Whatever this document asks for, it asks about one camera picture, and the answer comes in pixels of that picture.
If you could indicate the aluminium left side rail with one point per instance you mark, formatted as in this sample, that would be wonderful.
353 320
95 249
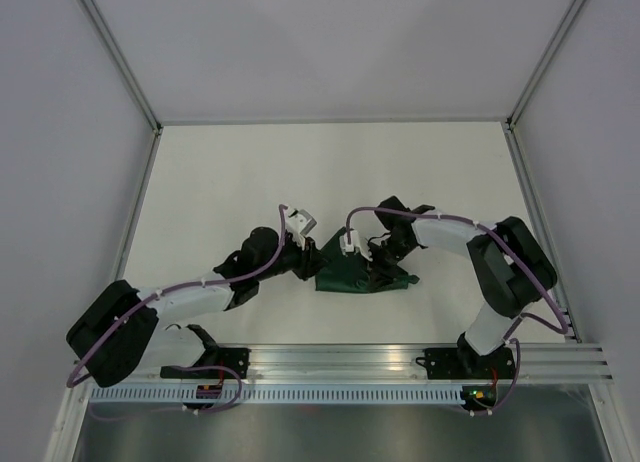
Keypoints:
132 216

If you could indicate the aluminium left frame post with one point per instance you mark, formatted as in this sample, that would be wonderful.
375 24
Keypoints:
104 33

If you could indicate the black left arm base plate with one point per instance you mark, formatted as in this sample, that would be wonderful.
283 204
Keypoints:
224 362

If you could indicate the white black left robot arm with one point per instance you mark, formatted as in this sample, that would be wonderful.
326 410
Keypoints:
126 329

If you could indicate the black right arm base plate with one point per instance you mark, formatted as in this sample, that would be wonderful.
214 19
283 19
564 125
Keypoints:
448 363

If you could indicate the aluminium frame post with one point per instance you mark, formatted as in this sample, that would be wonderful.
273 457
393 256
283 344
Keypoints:
104 33
553 46

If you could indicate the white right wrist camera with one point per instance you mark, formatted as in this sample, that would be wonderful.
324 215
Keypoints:
352 243

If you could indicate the aluminium right frame post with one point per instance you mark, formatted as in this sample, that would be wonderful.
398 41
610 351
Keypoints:
553 46

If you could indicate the aluminium front rail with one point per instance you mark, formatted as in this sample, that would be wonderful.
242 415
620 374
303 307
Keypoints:
536 363

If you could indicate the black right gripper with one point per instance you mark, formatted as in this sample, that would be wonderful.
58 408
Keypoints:
380 276

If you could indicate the dark green cloth napkin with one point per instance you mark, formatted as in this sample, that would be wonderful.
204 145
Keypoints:
353 274

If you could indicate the white slotted cable duct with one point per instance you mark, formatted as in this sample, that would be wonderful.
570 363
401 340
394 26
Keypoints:
282 393

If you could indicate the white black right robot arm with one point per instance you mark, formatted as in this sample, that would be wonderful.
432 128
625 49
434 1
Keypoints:
512 270

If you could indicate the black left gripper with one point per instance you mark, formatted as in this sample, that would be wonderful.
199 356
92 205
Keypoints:
311 260

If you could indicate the aluminium rail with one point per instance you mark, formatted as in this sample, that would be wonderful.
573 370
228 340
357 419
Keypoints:
539 226
132 216
536 363

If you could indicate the aluminium right side rail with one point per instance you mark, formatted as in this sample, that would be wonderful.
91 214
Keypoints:
539 226

